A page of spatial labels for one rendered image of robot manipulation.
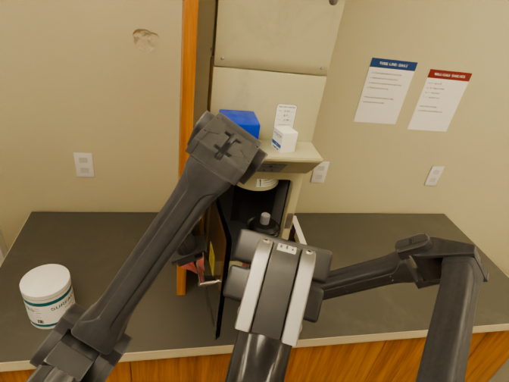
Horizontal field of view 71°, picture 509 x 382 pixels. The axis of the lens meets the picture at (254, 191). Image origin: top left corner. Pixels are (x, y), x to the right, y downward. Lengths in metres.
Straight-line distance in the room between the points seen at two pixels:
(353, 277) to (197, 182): 0.50
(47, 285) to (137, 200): 0.63
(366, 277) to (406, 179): 1.20
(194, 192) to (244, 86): 0.61
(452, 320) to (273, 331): 0.44
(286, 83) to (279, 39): 0.12
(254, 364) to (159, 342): 0.93
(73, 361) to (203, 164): 0.32
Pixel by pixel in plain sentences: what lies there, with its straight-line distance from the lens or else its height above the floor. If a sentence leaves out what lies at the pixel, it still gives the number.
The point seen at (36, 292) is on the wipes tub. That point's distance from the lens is 1.22.
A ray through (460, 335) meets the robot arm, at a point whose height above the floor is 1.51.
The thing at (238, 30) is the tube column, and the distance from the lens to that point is 0.99.
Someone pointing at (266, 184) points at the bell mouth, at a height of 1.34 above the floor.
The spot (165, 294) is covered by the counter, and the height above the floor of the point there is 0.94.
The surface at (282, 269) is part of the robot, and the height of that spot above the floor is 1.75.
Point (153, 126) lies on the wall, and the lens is 1.52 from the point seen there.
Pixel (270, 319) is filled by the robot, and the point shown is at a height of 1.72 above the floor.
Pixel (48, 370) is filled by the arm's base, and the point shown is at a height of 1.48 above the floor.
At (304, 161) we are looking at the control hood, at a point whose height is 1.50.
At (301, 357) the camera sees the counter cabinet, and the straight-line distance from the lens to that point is 1.42.
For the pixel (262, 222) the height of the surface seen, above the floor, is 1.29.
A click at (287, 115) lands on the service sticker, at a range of 1.08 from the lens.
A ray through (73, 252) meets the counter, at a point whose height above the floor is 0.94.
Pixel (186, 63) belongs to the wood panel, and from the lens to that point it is 0.90.
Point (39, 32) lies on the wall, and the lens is 1.49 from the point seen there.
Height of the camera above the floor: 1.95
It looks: 32 degrees down
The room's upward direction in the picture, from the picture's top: 9 degrees clockwise
